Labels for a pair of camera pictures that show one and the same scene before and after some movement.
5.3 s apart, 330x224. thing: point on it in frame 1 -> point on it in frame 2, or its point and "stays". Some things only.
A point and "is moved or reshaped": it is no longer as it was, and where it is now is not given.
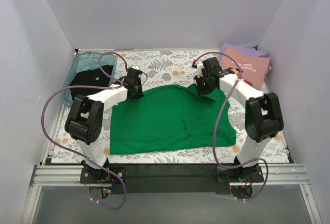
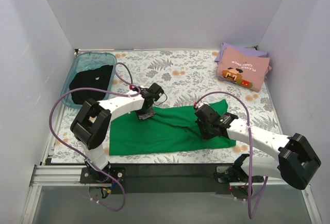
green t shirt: x=162 y=115 is moved or reshaped
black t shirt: x=90 y=77 stays
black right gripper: x=202 y=89 -> x=203 y=130
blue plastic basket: x=86 y=61 stays
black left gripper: x=136 y=91 -> x=145 y=115
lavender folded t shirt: x=252 y=51 stays
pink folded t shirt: x=254 y=69 stays
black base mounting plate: x=178 y=178 stays
